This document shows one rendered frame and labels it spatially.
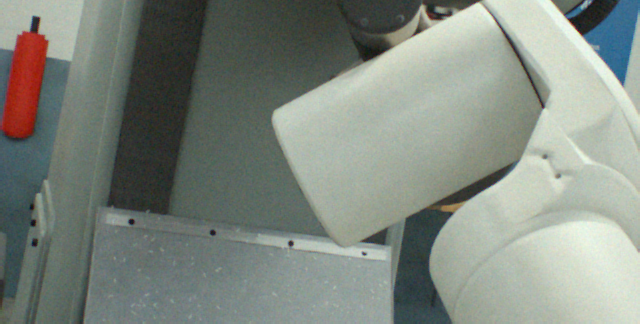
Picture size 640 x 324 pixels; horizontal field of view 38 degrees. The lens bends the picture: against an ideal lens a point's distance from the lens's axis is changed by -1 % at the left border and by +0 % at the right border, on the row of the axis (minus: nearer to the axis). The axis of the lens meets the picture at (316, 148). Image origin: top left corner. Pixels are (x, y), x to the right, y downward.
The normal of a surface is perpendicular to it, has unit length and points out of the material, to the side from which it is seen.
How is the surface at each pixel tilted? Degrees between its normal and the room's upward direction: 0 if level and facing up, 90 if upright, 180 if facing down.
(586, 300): 45
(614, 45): 90
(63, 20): 90
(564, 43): 54
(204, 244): 63
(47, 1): 90
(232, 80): 90
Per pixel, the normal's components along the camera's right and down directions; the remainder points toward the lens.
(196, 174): 0.30, 0.11
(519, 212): -0.40, -0.63
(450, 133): 0.06, 0.29
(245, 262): 0.35, -0.35
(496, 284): -0.75, -0.36
